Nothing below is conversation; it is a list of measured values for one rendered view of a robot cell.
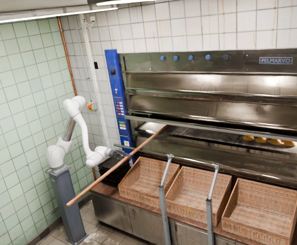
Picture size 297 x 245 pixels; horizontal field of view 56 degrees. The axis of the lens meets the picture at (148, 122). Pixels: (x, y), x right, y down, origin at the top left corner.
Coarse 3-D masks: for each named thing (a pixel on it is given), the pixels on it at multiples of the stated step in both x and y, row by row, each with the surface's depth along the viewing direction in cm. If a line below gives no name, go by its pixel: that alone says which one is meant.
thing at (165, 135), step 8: (160, 136) 320; (168, 136) 313; (176, 136) 310; (184, 136) 307; (208, 144) 288; (216, 144) 283; (224, 144) 279; (232, 144) 277; (248, 152) 266; (256, 152) 262; (264, 152) 257; (272, 152) 254; (280, 152) 252; (288, 152) 250
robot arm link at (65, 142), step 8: (80, 96) 298; (80, 104) 290; (80, 112) 300; (72, 120) 302; (64, 128) 311; (72, 128) 308; (64, 136) 312; (56, 144) 317; (64, 144) 314; (72, 144) 330
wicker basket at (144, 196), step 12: (132, 168) 335; (144, 168) 345; (156, 168) 334; (132, 180) 338; (144, 180) 343; (156, 180) 336; (120, 192) 320; (132, 192) 307; (144, 192) 297; (156, 192) 318; (156, 204) 293
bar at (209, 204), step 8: (120, 144) 310; (152, 152) 284; (168, 160) 274; (184, 160) 265; (192, 160) 260; (168, 168) 273; (216, 168) 247; (216, 176) 246; (160, 192) 267; (160, 200) 271; (208, 200) 238; (208, 208) 241; (208, 216) 244; (208, 224) 248; (168, 232) 286; (208, 232) 251; (168, 240) 288; (208, 240) 255
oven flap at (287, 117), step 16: (144, 96) 315; (160, 112) 302; (176, 112) 293; (192, 112) 283; (208, 112) 273; (224, 112) 264; (240, 112) 256; (256, 112) 248; (272, 112) 241; (288, 112) 234
